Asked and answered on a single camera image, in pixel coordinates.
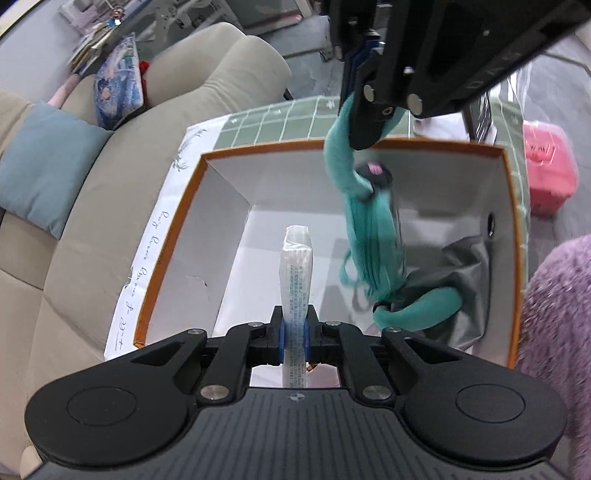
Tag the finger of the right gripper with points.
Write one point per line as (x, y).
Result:
(369, 124)

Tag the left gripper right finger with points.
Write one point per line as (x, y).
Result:
(345, 347)

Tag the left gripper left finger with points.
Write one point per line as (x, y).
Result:
(234, 355)

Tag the teal plush doll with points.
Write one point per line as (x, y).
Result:
(376, 257)

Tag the white tissue packet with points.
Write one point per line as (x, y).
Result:
(296, 265)

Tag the green grid tablecloth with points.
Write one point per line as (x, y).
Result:
(295, 120)

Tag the orange rimmed white box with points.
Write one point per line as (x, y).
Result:
(323, 221)

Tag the pink plastic carrier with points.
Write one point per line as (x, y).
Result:
(552, 171)

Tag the grey cloth bag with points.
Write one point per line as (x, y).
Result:
(466, 267)

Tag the beige sofa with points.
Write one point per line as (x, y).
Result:
(58, 295)

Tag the purple fuzzy blanket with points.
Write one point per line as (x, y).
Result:
(554, 343)

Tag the blue anime print pillow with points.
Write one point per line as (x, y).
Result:
(118, 91)

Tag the light blue cushion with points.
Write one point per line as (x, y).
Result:
(45, 166)

